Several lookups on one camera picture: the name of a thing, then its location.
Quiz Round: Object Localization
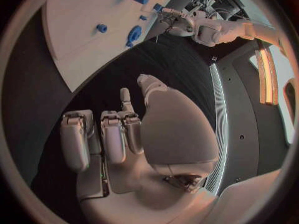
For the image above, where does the white task board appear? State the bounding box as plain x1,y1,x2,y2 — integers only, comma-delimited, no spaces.
41,0,186,93

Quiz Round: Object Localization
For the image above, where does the glowing light bar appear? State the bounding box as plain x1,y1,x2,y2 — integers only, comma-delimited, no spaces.
253,41,279,106

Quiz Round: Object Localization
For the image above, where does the dark equipment rack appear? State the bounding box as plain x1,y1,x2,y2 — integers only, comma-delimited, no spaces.
183,0,249,21

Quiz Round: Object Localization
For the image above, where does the blue gear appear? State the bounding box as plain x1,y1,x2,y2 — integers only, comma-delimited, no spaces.
125,24,143,48

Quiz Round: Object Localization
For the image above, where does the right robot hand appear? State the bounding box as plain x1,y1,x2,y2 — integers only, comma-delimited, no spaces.
60,74,221,224

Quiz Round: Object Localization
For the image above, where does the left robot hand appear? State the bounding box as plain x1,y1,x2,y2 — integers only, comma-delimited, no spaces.
158,7,196,37

